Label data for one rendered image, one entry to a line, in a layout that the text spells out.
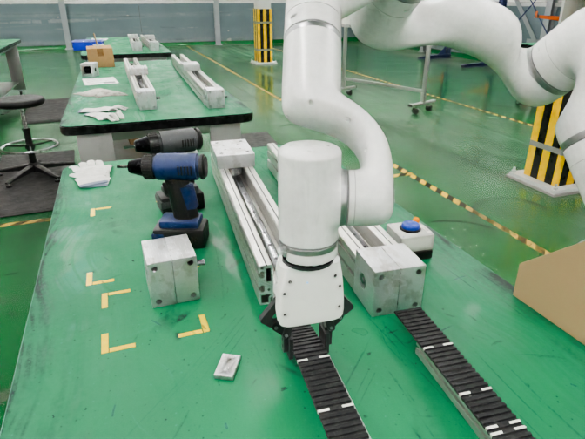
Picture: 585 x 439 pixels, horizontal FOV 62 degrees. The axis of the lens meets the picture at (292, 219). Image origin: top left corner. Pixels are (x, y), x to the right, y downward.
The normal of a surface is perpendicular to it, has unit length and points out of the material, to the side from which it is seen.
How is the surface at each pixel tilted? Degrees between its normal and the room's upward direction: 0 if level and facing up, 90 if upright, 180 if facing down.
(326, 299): 90
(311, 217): 90
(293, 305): 90
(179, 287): 90
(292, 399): 0
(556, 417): 0
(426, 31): 81
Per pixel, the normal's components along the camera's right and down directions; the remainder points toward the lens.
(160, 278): 0.37, 0.39
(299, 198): -0.33, 0.40
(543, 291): -0.93, 0.14
